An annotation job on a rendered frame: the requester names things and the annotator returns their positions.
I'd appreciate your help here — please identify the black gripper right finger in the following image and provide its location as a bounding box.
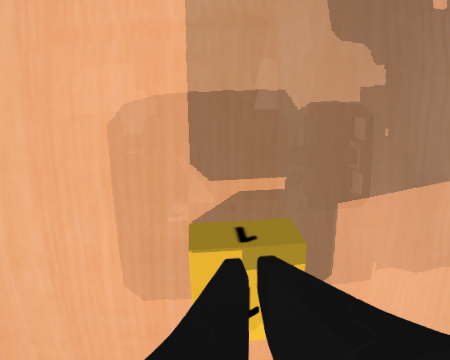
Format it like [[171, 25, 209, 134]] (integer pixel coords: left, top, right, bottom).
[[257, 255, 450, 360]]

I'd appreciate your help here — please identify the yellow digit block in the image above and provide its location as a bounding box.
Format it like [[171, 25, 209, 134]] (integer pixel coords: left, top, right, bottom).
[[188, 217, 306, 341]]

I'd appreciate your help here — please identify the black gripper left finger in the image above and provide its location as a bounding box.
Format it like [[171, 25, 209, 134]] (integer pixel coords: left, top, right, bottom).
[[145, 257, 249, 360]]

